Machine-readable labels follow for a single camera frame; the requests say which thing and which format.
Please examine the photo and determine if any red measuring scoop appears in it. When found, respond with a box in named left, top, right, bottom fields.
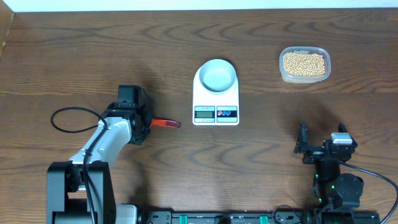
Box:
left=150, top=118, right=181, bottom=128

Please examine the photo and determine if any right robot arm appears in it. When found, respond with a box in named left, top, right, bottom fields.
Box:
left=294, top=123, right=364, bottom=223

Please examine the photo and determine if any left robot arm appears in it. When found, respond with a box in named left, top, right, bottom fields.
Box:
left=46, top=85, right=152, bottom=223

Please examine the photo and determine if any white digital kitchen scale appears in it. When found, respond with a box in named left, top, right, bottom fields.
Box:
left=192, top=67, right=240, bottom=126

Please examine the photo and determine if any grey round bowl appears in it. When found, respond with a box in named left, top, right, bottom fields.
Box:
left=199, top=59, right=238, bottom=93

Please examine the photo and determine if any pile of soybeans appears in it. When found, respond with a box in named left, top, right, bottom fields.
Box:
left=282, top=52, right=326, bottom=77

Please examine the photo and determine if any clear plastic container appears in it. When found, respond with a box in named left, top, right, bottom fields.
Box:
left=279, top=47, right=331, bottom=83

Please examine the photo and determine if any right black cable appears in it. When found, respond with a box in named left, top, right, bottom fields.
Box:
left=338, top=160, right=398, bottom=224

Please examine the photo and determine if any black cable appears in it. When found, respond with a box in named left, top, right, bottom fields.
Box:
left=338, top=160, right=398, bottom=224
left=50, top=106, right=109, bottom=224

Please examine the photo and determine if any left black cable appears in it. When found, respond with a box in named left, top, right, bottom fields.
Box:
left=50, top=106, right=109, bottom=224

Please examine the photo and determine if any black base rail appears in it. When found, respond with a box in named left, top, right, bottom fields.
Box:
left=136, top=210, right=381, bottom=224

